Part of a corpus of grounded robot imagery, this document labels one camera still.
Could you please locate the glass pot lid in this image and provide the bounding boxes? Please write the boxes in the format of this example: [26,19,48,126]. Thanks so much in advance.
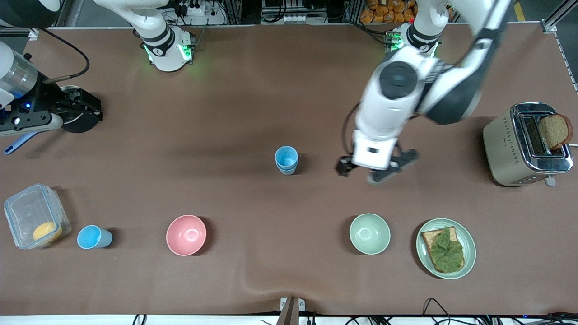
[61,85,91,127]

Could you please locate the pale green bowl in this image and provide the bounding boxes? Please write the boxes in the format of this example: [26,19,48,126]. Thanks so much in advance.
[349,213,391,255]

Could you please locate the brown bread slice under lettuce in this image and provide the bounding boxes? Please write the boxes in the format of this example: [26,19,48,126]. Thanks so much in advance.
[421,227,466,274]

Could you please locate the green lettuce leaf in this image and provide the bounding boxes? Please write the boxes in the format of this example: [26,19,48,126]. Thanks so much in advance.
[428,227,465,273]

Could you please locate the beige and chrome toaster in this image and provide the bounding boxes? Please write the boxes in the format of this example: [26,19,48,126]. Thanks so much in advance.
[482,102,575,187]

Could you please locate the clear plastic food container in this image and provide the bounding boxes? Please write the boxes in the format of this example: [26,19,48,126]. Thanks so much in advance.
[4,183,72,250]

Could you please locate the pale green plate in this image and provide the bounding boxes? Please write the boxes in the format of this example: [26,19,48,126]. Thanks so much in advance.
[416,218,476,280]

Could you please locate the brown table mat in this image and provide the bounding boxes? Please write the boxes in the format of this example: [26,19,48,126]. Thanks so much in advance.
[0,23,578,316]

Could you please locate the bag of orange buns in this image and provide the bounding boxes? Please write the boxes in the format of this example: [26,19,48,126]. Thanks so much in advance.
[360,0,418,24]

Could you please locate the white power strip with plugs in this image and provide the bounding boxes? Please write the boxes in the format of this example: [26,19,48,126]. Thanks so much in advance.
[183,0,209,15]

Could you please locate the bare brown bread slice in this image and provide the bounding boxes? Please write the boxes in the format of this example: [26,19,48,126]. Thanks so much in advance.
[538,114,574,151]

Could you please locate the pink bowl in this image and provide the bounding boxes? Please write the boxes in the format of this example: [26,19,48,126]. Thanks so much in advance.
[166,214,207,256]

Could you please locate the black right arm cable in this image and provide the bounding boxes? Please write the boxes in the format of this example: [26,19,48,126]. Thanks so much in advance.
[43,28,90,85]

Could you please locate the blue utensil handle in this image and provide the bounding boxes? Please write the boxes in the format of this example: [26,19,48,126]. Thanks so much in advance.
[4,131,36,155]

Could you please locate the thin black cable loop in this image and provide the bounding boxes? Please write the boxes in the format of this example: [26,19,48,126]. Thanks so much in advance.
[422,298,452,325]

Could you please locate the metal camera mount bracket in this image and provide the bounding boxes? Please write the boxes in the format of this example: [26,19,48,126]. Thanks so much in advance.
[276,297,306,325]

